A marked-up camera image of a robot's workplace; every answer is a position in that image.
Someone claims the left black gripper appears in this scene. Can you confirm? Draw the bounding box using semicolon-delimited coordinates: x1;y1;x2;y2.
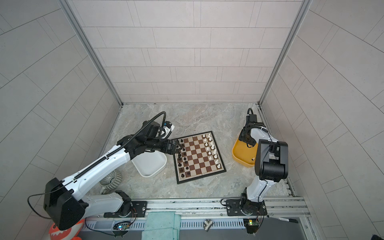
144;137;184;155

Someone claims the yellow plastic bowl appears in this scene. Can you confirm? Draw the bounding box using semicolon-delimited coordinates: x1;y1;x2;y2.
232;138;258;168

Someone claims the white plastic tray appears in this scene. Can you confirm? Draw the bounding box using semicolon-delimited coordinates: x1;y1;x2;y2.
132;151;167;178

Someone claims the folding chess board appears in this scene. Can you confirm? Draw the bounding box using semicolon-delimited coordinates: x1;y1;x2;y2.
173;131;227;185

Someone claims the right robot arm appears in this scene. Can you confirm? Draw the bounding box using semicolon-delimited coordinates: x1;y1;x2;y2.
239;108;289;216

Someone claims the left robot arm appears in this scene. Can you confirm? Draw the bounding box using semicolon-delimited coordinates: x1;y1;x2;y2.
43;112;181;231

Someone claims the striped grey cup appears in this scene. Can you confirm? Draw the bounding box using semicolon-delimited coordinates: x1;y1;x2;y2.
99;171;122;195

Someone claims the green cloth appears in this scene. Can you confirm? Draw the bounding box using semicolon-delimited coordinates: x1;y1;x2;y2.
142;212;181;240

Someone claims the red shark plush toy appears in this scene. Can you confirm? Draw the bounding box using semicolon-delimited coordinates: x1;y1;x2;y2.
49;220;85;240

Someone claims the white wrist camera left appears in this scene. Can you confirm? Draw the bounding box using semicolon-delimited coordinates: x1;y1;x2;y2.
164;121;175;134

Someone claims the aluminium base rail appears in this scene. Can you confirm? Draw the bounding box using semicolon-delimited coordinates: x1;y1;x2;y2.
145;197;311;218

